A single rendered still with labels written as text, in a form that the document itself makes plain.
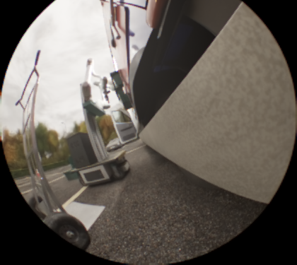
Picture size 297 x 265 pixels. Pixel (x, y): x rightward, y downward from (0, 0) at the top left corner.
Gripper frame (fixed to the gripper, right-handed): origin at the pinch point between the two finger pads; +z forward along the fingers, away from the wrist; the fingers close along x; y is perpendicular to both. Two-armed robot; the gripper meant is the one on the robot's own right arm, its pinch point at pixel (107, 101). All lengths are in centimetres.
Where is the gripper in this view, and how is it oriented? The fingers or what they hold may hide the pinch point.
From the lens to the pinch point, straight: 150.2
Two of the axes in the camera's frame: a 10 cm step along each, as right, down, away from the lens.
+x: 0.9, -2.1, -9.7
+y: -9.1, 3.8, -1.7
